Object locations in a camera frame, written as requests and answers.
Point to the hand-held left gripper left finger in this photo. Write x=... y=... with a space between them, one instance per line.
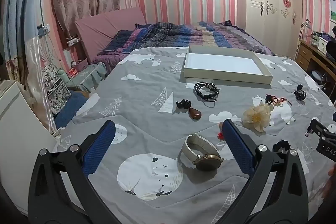
x=99 y=145

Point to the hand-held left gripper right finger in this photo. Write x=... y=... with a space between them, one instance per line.
x=237 y=145

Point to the small red charm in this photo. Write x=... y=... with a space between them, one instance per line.
x=221 y=135

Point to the cream scrunchie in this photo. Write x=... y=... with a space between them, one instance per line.
x=256 y=116

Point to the red and black knot charm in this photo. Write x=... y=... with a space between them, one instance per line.
x=273 y=100

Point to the shallow white tray box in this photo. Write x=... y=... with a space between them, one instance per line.
x=223 y=64

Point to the person's right hand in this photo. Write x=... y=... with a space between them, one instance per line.
x=331 y=174

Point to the black scrunchie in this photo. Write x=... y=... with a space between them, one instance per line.
x=281 y=146

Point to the blue cloth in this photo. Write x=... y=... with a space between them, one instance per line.
x=69 y=108

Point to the grey polar bear blanket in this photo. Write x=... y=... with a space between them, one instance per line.
x=147 y=98

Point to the wooden desk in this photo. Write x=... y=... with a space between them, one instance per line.
x=305 y=54

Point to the teal ruffled cloth cover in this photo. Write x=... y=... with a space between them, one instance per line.
x=86 y=77

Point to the white storage box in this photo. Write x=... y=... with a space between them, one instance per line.
x=324 y=44

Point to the black and white printed bag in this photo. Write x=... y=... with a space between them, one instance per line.
x=53 y=87

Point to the pink basket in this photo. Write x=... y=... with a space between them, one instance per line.
x=80 y=64

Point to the white cabinet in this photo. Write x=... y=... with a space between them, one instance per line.
x=15 y=121

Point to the desk lamp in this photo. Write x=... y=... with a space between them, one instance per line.
x=305 y=24

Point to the clear plastic sheet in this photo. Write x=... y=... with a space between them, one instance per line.
x=34 y=61

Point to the small framed picture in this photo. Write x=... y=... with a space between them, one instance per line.
x=332 y=10

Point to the pink mattress pad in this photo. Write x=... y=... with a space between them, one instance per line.
x=105 y=27

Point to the purple striped quilt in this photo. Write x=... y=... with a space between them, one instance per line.
x=170 y=35

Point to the cream wardrobe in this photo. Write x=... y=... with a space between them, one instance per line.
x=267 y=3

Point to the blue grey curtain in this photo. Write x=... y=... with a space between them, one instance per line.
x=21 y=3

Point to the white wall socket strip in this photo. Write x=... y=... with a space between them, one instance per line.
x=73 y=41

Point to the wall power strip with plugs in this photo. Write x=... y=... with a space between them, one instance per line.
x=43 y=29

